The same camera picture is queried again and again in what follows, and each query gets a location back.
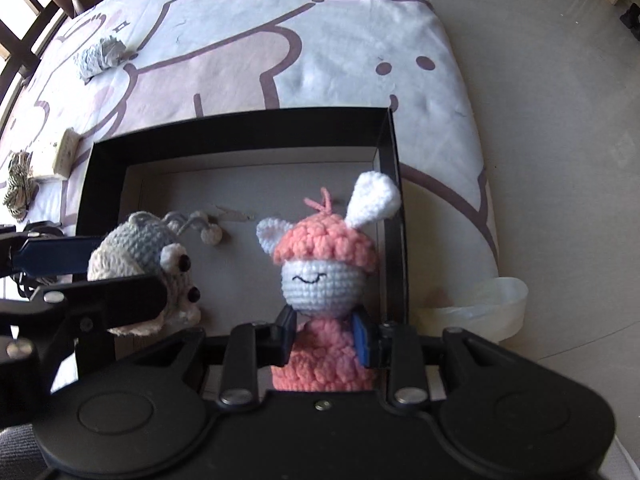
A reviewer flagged grey cloth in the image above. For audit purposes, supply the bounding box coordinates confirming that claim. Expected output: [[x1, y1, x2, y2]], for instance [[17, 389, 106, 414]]
[[0, 424, 48, 480]]

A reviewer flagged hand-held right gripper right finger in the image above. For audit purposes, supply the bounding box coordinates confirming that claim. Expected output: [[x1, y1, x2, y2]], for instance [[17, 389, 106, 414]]
[[352, 310, 521, 406]]

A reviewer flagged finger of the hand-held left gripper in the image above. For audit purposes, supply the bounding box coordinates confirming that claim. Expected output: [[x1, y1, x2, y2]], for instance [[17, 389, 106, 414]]
[[0, 224, 115, 279], [0, 273, 169, 361]]

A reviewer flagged black cardboard box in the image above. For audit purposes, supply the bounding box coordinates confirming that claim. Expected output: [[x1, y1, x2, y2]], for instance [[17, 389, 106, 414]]
[[75, 107, 413, 392]]

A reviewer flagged printed cartoon blanket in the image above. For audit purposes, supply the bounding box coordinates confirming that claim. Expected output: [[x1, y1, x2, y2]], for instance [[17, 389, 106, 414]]
[[0, 0, 501, 396]]

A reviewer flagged silver twine bundle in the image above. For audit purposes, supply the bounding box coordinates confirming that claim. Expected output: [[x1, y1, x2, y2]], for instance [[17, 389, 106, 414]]
[[2, 152, 41, 223]]

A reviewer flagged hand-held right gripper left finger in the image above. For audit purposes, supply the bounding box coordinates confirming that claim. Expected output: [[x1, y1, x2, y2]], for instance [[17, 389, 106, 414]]
[[112, 305, 298, 406]]

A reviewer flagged dark window railing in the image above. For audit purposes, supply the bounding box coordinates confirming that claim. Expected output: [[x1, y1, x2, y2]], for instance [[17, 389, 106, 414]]
[[0, 0, 76, 108]]

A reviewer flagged white plastic bag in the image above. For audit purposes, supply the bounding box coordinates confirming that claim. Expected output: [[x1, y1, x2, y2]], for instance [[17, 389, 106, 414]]
[[417, 277, 529, 347]]

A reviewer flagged light blue yarn ball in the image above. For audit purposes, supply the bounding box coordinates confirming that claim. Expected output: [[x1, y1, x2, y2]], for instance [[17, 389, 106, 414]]
[[74, 37, 127, 82]]

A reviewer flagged dark floor object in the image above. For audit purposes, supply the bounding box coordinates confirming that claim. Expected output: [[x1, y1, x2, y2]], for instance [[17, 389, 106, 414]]
[[620, 5, 640, 42]]

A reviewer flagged grey crochet bug toy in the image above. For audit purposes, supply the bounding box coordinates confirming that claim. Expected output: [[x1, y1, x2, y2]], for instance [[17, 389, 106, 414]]
[[87, 211, 224, 337]]

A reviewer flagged pink crochet bunny doll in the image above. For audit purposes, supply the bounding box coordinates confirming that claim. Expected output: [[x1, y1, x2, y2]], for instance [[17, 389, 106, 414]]
[[256, 170, 403, 392]]

